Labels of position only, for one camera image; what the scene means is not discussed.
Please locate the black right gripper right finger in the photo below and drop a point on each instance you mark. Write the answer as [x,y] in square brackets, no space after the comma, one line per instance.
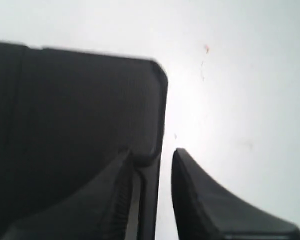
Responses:
[205,210]

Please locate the black plastic tool case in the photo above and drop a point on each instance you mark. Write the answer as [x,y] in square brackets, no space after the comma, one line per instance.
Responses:
[63,115]

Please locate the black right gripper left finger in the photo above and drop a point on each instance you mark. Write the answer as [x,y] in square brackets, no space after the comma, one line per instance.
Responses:
[97,211]

